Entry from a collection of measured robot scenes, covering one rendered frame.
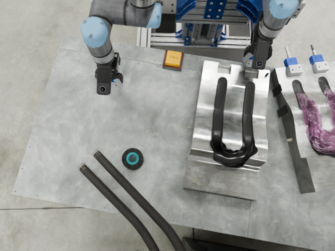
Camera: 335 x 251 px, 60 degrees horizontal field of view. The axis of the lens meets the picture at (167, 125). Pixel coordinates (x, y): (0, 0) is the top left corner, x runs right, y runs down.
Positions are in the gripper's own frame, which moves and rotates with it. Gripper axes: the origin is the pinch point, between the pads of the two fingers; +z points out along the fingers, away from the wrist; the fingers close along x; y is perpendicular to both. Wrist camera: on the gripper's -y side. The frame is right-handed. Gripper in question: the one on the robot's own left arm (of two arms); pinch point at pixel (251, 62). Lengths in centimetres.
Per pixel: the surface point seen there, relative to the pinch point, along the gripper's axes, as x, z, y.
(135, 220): 35, -3, -68
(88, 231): 71, 84, -82
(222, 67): 12.0, -1.8, -5.1
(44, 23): 140, 85, 60
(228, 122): 8.2, -5.4, -28.8
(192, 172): 18, -2, -49
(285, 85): -13.8, -0.9, -8.5
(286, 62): -13.4, -2.1, 1.3
